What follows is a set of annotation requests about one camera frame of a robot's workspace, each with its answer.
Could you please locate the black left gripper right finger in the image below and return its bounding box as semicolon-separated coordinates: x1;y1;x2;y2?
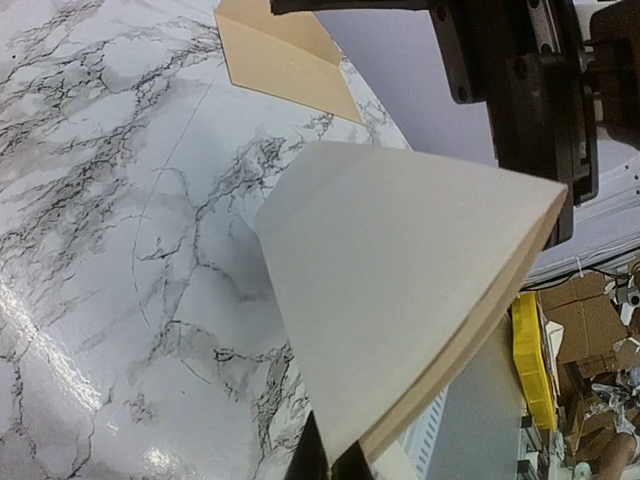
331;442;373;480

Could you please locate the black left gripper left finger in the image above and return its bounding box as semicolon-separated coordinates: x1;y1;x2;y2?
287;414;330;480

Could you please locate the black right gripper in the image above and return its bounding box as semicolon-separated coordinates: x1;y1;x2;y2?
269;0;640;241

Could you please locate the cream letter paper sheet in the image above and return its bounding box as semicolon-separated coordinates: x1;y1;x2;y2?
254;142;568;464

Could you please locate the brown kraft paper envelope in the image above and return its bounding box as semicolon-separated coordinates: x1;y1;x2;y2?
215;0;362;123

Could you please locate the yellow plastic bin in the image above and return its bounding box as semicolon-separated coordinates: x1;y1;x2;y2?
511;293;558;431

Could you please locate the cardboard box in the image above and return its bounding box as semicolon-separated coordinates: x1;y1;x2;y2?
538;273;629;378

